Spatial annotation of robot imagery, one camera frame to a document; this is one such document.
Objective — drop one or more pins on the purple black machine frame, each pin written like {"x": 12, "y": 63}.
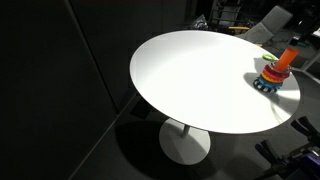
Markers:
{"x": 311, "y": 161}

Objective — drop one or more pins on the grey metal table leg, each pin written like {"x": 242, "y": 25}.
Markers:
{"x": 311, "y": 60}

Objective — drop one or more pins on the small white round table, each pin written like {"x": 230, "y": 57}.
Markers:
{"x": 316, "y": 32}

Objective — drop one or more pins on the grey chair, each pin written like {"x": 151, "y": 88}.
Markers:
{"x": 273, "y": 21}

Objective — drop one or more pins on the black metal rack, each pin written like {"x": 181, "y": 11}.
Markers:
{"x": 228, "y": 13}

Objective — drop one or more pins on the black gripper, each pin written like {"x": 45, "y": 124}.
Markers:
{"x": 306, "y": 26}

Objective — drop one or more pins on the orange stacking toy post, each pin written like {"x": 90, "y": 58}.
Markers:
{"x": 286, "y": 58}

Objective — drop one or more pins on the black white striped toy base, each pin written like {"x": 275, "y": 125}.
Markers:
{"x": 261, "y": 88}

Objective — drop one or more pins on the white table pedestal base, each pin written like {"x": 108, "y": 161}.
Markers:
{"x": 180, "y": 146}

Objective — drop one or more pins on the yellow wooden bar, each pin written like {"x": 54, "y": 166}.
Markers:
{"x": 238, "y": 28}

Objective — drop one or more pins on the black bag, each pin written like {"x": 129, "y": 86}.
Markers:
{"x": 200, "y": 23}

